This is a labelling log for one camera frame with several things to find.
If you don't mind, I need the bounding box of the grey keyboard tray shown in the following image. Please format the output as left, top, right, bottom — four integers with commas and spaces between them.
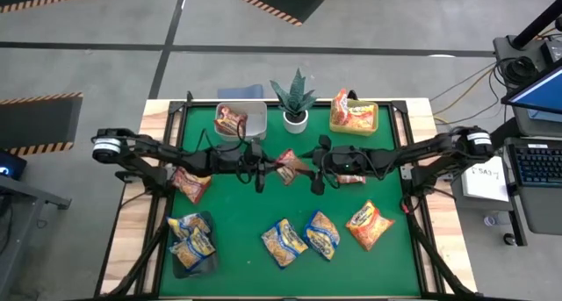
503, 136, 562, 236

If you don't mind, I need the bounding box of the black backlit keyboard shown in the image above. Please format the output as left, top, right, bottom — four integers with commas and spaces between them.
511, 141, 562, 189

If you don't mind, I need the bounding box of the green felt table mat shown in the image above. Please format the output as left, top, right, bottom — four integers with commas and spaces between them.
158, 103, 422, 298

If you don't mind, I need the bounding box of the grey equipment box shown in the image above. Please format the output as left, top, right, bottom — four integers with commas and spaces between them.
492, 35, 562, 76

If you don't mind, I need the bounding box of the red Maruchan ramen pack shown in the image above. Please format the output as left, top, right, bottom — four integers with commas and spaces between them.
275, 148, 311, 187
213, 105, 249, 137
170, 165, 213, 204

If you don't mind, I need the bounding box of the grey plastic bin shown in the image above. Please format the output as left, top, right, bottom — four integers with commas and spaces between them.
213, 100, 269, 143

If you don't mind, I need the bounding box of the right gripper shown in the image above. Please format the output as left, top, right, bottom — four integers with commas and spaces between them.
298, 135, 375, 196

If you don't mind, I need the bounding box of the black camera pole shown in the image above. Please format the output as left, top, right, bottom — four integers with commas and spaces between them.
511, 0, 562, 52

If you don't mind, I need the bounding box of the grey metal desk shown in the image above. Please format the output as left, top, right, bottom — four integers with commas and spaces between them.
0, 173, 72, 293

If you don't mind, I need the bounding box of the yellow-green plastic bin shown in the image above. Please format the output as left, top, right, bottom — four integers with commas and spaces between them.
328, 97, 380, 137

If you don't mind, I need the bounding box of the artificial plant in white pot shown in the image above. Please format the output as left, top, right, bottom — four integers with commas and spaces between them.
269, 68, 318, 135

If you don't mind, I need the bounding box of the white-red snack packet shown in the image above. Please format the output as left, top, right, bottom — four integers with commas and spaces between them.
335, 173, 367, 186

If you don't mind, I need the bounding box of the black stand leg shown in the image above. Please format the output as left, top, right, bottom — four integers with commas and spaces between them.
489, 116, 522, 151

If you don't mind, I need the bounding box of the white labelled box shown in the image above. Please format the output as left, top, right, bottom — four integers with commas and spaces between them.
458, 154, 513, 204

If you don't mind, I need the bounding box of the blue Maruchan ramen pack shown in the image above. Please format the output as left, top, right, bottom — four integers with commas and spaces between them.
166, 211, 213, 241
169, 226, 217, 271
302, 209, 342, 262
261, 217, 310, 269

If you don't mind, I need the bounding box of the black coiled cable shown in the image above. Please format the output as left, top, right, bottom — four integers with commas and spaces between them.
500, 54, 540, 88

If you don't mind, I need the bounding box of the black aluminium table frame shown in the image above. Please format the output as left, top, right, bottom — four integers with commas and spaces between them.
94, 89, 479, 301

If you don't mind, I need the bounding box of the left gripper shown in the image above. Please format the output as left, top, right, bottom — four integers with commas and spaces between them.
210, 141, 285, 194

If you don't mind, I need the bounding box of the black device with blue light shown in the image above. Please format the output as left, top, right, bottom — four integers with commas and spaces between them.
0, 149, 28, 182

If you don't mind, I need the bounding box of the monitor with blue screen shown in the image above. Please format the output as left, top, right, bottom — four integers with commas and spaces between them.
501, 66, 562, 118

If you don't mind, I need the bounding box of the dark translucent plastic bin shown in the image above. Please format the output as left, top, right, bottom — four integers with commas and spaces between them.
169, 211, 220, 280

